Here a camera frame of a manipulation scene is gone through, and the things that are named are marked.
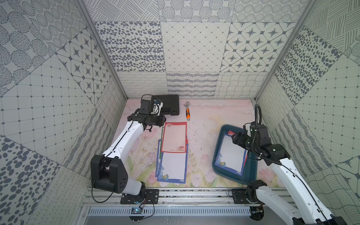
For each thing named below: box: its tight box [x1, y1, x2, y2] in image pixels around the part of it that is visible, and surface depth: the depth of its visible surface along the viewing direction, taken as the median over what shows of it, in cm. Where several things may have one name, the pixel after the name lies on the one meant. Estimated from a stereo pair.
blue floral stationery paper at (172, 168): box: [155, 139, 189, 184], surface depth 86 cm
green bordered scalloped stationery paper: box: [159, 126, 188, 159], surface depth 95 cm
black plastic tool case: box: [151, 94, 180, 116], surface depth 118 cm
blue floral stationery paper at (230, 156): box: [214, 133, 248, 177], surface depth 87 cm
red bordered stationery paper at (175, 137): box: [161, 121, 188, 153], surface depth 98 cm
